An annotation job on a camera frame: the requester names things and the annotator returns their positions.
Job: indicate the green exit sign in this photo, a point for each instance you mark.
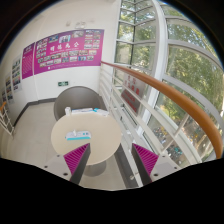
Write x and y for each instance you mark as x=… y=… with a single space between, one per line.
x=63 y=83

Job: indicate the grey tub chair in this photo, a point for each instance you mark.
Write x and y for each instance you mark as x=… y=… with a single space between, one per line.
x=77 y=97

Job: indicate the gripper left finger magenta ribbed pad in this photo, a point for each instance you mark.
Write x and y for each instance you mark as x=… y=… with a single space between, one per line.
x=76 y=161

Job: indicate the red sign on railing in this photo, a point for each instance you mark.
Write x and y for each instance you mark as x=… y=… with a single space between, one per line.
x=131 y=100

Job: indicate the white power strip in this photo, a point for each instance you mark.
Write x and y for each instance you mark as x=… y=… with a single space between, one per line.
x=81 y=135

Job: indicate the white paper box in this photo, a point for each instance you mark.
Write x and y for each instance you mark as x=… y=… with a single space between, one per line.
x=82 y=110

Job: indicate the white notice board left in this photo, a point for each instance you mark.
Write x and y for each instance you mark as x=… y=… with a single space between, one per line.
x=16 y=74

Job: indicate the large magenta wall poster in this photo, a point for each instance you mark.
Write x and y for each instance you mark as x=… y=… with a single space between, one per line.
x=75 y=48

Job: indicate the round beige table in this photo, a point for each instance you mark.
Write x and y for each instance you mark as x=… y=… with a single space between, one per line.
x=86 y=140

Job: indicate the white metal railing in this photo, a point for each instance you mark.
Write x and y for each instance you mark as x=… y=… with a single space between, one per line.
x=160 y=119

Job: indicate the orange wooden handrail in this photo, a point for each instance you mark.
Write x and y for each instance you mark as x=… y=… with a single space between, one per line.
x=184 y=102

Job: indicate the small magenta wall poster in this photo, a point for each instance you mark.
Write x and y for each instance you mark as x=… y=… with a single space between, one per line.
x=27 y=61

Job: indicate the white cup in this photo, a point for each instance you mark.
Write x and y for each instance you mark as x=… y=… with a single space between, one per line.
x=68 y=111

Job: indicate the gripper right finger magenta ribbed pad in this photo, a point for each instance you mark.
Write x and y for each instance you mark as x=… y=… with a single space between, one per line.
x=145 y=161

